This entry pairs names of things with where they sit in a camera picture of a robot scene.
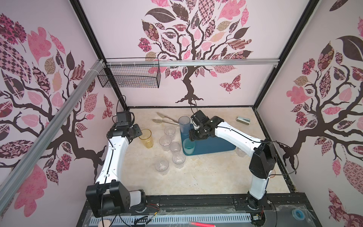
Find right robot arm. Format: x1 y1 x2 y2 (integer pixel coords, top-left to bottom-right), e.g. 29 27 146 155
189 110 276 201

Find yellow transparent cup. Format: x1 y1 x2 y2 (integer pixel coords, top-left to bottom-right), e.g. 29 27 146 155
139 129 154 148

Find blue tape roll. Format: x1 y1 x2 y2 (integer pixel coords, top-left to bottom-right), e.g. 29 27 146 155
292 209 305 221

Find tall frosted blue cup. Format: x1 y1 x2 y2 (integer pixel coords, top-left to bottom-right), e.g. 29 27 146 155
178 116 191 135

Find small white black device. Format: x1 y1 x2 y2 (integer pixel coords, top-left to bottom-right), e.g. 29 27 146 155
236 116 251 125

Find aluminium rail back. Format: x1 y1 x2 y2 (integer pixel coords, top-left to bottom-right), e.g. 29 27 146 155
107 59 280 67

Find teal dotted plastic cup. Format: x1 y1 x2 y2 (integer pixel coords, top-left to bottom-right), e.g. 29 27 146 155
182 138 195 155

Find aluminium rail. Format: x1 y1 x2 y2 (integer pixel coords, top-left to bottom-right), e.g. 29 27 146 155
0 59 105 212
107 59 280 67

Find teal plastic tray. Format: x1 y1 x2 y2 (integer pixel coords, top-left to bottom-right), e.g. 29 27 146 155
182 137 236 156

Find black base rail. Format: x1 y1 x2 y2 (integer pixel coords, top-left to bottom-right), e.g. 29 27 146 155
146 193 309 211

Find metal tongs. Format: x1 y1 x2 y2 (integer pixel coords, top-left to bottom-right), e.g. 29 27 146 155
152 112 179 125

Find pink pen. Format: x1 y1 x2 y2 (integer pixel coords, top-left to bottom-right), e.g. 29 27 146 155
190 222 216 227

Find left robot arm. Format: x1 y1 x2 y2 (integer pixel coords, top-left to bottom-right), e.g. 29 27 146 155
86 111 147 218

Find white slotted cable duct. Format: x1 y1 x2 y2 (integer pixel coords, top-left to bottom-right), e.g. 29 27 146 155
86 213 251 227

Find beige round sponge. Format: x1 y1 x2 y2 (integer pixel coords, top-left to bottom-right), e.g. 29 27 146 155
98 219 112 227

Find aluminium rail left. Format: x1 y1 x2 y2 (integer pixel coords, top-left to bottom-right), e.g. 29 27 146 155
0 59 105 212

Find clear ribbed short glass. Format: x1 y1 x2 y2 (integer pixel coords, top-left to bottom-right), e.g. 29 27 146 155
154 159 169 175

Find clear glass near right arm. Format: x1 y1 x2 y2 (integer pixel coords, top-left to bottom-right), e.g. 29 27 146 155
235 148 247 158

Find black wire basket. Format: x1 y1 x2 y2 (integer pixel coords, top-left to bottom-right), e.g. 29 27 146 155
97 57 161 89

